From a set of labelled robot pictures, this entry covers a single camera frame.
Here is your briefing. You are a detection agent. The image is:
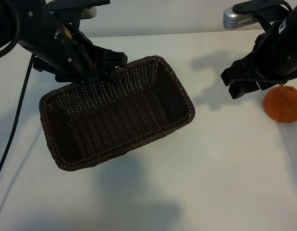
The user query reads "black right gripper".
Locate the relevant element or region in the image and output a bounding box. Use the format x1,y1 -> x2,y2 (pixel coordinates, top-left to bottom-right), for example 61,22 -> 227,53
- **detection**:
220,32 -> 297,100

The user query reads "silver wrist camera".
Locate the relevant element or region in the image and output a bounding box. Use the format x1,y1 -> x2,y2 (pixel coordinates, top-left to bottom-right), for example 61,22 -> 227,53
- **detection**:
77,6 -> 98,19
222,6 -> 261,31

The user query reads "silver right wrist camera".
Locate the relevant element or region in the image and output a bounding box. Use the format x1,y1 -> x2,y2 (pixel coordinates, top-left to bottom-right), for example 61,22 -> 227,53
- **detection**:
222,6 -> 261,31

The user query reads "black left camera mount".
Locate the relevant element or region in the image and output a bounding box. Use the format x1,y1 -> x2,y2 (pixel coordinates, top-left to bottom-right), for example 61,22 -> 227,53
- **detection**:
46,0 -> 111,21

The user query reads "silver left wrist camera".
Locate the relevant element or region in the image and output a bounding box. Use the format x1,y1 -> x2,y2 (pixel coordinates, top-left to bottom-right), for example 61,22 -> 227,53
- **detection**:
77,6 -> 98,19

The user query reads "bumpy orange fruit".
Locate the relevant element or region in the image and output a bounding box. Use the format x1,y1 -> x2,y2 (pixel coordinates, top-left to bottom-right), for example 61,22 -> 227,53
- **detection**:
263,86 -> 297,123

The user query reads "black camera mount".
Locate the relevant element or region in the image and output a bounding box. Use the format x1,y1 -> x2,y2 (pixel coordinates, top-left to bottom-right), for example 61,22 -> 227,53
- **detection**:
46,0 -> 111,21
235,0 -> 290,33

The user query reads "black braided cable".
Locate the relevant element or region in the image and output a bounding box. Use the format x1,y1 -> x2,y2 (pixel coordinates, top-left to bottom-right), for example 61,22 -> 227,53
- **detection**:
0,54 -> 35,186

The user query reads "dark brown wicker basket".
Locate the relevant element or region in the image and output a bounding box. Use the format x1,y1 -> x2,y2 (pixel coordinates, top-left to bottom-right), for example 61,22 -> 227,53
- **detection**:
38,55 -> 196,172

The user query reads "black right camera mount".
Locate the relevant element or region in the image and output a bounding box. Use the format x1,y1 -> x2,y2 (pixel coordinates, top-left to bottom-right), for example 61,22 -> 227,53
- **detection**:
235,0 -> 290,33

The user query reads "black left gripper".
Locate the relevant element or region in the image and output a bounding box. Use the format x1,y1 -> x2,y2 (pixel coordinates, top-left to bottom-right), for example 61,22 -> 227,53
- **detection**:
25,24 -> 128,84

